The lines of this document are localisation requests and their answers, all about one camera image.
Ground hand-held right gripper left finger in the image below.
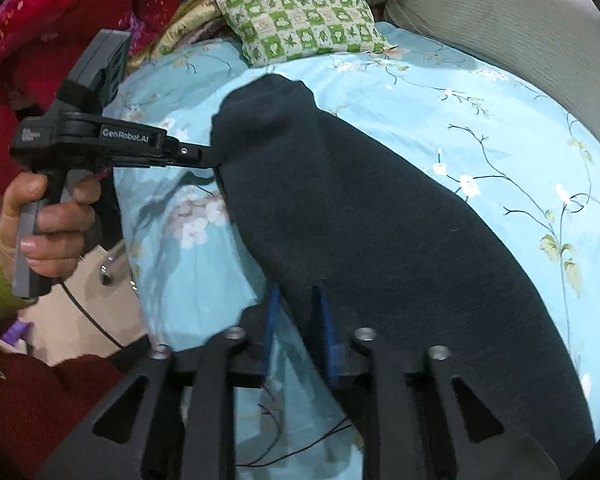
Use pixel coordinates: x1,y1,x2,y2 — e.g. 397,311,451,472
37,280,282,480

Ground person's dark red clothing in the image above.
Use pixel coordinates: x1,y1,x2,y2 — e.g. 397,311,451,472
0,305,153,480

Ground person's left hand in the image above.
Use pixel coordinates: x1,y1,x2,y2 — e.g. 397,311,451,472
0,172,102,278

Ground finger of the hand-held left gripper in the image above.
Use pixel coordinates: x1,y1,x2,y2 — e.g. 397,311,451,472
111,137,223,170

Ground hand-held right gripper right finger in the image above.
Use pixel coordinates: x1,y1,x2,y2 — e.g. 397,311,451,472
311,282,563,480

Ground blue floral bed sheet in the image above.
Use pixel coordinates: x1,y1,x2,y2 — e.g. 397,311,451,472
111,20,600,480

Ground gold satin cloth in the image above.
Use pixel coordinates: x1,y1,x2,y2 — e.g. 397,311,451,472
127,0,231,68

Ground dark pants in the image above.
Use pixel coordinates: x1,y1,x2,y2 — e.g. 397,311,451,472
209,74,597,480

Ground red floral quilt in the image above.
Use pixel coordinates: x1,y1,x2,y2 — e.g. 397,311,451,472
0,0,421,191

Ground grey ribbed cushion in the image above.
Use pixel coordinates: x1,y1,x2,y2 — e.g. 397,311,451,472
384,0,600,171

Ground green checkered pillow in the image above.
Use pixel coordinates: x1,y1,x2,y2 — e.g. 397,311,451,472
214,0,392,68

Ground black cable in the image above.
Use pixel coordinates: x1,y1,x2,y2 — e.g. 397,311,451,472
59,277,137,351

